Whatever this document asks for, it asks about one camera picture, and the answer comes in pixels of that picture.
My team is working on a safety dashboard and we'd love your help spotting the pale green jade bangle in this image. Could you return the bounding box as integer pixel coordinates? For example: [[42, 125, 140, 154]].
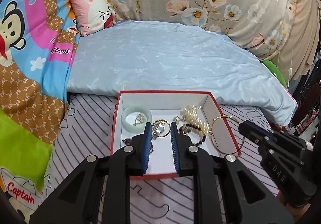
[[121, 106, 152, 134]]

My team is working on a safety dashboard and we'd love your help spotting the pink rabbit pillow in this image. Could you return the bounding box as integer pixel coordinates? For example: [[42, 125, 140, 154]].
[[70, 0, 116, 37]]

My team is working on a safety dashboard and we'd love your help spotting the grey striped bed sheet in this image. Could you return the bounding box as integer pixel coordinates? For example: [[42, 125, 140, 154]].
[[42, 91, 278, 223]]

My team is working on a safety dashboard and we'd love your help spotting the dark red bead bracelet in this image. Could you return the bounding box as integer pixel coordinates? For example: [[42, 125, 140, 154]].
[[178, 123, 207, 147]]

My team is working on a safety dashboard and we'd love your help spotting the white charging cable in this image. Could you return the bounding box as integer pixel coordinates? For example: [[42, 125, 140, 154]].
[[285, 0, 305, 89]]

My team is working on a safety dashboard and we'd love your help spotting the beige hanging cloth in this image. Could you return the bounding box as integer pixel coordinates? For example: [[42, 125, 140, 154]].
[[271, 0, 320, 81]]

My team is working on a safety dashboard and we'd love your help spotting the red white jewelry box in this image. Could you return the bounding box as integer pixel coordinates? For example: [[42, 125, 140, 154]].
[[110, 90, 242, 181]]

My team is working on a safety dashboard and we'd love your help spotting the silver pendant necklace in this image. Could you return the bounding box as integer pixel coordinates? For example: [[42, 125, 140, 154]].
[[133, 112, 147, 127]]

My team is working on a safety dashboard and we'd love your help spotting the gold beaded ring bracelet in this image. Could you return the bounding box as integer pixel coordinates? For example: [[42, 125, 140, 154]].
[[152, 118, 172, 139]]

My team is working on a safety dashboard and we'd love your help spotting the colourful cartoon monkey blanket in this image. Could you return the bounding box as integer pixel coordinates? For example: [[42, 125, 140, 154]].
[[1, 0, 79, 223]]

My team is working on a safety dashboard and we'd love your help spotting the thin gold bangle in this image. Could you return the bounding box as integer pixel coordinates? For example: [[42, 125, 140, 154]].
[[208, 115, 245, 156]]

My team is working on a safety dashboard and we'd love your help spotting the white pearl necklace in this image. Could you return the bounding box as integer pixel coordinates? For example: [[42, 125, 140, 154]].
[[181, 105, 211, 136]]

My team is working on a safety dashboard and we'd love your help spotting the silver square charm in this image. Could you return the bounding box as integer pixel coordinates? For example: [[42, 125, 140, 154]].
[[152, 121, 165, 140]]

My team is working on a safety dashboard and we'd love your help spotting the light blue quilt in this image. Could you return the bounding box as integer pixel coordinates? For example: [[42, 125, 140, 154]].
[[67, 21, 297, 126]]

